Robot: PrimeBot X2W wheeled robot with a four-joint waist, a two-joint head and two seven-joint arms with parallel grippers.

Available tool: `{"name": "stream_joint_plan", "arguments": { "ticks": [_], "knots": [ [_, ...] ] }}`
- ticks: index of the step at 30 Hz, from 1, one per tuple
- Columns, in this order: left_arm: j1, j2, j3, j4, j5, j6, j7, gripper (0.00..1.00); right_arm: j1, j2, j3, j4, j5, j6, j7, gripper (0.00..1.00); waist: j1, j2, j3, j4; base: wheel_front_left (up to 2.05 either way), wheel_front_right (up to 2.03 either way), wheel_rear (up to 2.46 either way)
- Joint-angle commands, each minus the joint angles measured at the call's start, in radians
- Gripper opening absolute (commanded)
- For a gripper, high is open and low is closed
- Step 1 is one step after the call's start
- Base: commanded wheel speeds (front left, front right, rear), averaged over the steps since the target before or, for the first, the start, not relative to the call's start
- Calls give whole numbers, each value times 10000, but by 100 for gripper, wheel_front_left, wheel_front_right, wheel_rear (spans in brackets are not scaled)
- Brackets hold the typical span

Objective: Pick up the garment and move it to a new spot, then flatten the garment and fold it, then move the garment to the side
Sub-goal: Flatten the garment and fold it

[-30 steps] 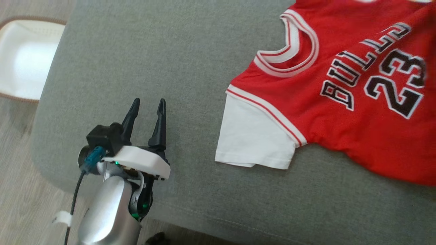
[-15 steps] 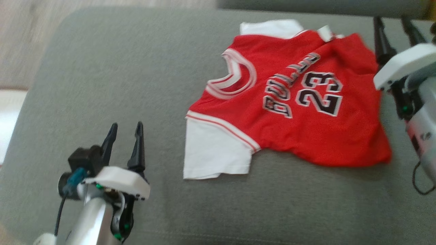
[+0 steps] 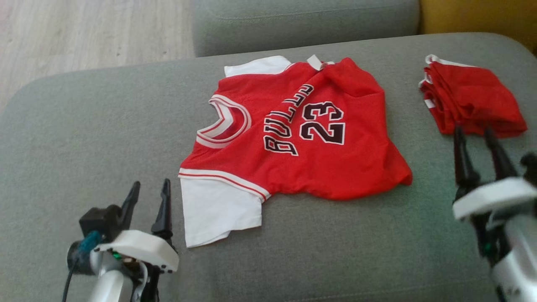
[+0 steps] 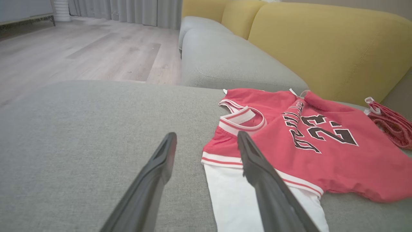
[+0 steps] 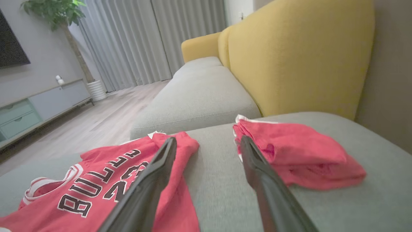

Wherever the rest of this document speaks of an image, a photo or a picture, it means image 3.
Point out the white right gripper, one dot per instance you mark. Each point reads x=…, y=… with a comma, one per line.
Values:
x=491, y=197

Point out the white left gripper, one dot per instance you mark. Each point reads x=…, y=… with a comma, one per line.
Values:
x=142, y=247

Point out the red shorts with white stripe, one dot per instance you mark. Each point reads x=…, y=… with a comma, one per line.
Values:
x=474, y=96

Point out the red number 23 basketball jersey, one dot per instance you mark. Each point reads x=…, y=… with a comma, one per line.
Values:
x=327, y=167

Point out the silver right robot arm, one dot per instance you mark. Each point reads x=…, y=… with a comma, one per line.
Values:
x=518, y=256

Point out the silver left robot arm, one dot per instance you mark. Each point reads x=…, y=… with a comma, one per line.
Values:
x=109, y=285

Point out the grey sofa with yellow backrest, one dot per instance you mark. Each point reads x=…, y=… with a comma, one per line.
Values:
x=293, y=25

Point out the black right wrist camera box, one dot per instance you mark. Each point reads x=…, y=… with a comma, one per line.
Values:
x=530, y=167

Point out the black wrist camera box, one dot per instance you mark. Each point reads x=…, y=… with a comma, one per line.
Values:
x=530, y=167
x=98, y=220

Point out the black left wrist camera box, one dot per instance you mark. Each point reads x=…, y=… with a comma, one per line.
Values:
x=98, y=220

